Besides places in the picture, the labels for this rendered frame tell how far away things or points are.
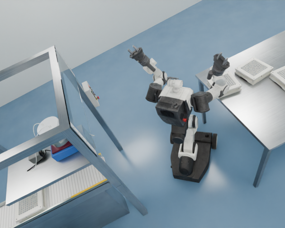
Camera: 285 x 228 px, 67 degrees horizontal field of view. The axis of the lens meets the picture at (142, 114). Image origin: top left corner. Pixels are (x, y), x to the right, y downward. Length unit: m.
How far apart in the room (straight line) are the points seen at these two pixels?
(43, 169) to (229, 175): 2.00
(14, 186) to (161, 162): 1.76
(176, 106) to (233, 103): 0.69
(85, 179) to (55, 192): 0.28
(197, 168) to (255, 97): 1.01
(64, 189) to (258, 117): 1.81
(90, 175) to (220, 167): 1.56
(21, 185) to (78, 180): 0.50
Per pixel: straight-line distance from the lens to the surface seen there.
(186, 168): 2.45
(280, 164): 2.94
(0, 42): 4.90
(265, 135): 2.02
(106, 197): 2.27
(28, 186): 1.74
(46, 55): 2.08
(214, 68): 1.62
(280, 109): 2.20
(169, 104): 1.72
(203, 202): 2.68
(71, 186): 2.09
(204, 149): 2.75
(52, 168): 1.68
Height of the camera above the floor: 2.57
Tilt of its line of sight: 48 degrees down
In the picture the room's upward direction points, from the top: 23 degrees counter-clockwise
